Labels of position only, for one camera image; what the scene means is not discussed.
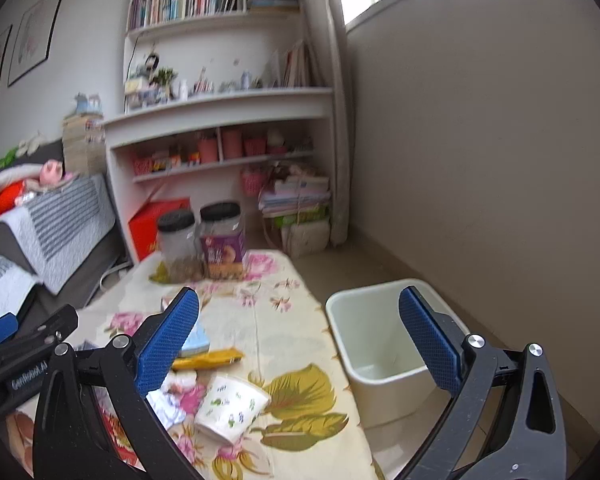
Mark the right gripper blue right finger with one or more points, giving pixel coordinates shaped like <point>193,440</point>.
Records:
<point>527,438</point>

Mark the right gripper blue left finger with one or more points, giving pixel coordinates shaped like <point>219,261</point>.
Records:
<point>70,439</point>

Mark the floral paper cup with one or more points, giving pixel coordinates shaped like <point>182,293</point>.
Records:
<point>229,408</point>

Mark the light blue carton box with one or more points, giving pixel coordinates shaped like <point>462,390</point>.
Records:
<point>197,342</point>

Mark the yellow snack wrapper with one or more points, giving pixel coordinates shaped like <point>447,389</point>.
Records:
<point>211,360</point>

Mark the white tissue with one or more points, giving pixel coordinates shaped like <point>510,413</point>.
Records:
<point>179,396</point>

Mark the white trash bin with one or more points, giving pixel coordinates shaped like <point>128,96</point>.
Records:
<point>387,375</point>

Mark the grey sofa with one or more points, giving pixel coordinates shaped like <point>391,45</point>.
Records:
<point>21,293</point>

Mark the grey striped sofa cover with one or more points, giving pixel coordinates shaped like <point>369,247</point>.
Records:
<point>57,231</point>

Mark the pink pig plush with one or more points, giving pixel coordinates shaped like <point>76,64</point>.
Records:
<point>53,174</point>

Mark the red gift box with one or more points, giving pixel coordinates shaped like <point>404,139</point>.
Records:
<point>143,225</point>

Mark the clear jar with nuts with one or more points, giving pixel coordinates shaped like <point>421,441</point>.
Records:
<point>178,242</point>

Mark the stacked cardboard boxes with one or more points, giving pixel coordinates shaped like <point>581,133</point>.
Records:
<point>83,142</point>

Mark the floral tablecloth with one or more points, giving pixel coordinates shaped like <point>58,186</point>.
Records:
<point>311,428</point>

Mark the purple label cashew jar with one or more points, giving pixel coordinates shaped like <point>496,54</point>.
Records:
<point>222,239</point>

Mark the pink basket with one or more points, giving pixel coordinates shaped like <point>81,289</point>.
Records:
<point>253,180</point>

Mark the stack of books on floor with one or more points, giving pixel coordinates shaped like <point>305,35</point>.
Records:
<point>295,204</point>

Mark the white bookshelf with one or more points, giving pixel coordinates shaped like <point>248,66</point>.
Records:
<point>211,87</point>

